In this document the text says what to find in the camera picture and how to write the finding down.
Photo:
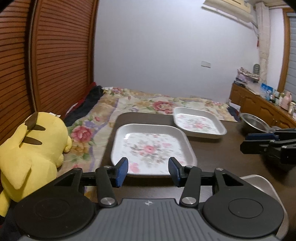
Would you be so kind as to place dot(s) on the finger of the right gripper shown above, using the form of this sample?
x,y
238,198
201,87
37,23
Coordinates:
x,y
277,135
277,148

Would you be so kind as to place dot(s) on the medium steel bowl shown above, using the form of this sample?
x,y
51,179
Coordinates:
x,y
250,124

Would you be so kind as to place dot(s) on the folded fabric pile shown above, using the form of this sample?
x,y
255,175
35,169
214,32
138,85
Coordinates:
x,y
244,77

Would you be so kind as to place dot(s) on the beige curtain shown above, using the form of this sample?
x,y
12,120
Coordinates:
x,y
263,22

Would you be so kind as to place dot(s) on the yellow plush toy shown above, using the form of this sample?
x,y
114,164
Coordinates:
x,y
30,158

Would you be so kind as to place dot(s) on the wall light switch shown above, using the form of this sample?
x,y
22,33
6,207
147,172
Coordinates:
x,y
205,64

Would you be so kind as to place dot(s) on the floral bed blanket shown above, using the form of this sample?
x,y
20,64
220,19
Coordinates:
x,y
91,120

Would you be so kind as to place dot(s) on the pink thermos jug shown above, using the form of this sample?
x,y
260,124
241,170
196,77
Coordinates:
x,y
286,101

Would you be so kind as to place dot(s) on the wall air conditioner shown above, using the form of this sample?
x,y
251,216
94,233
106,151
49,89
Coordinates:
x,y
239,9

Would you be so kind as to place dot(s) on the floral square plate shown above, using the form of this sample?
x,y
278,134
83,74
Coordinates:
x,y
149,147
265,186
198,123

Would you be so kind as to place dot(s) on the blue picture card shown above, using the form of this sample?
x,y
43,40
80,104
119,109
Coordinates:
x,y
266,91

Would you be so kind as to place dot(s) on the wooden sideboard cabinet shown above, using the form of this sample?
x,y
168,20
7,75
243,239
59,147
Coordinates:
x,y
272,114

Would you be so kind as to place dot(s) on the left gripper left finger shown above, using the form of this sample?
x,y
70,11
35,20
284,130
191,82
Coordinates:
x,y
107,178

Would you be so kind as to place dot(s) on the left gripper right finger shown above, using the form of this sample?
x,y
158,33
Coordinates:
x,y
188,177

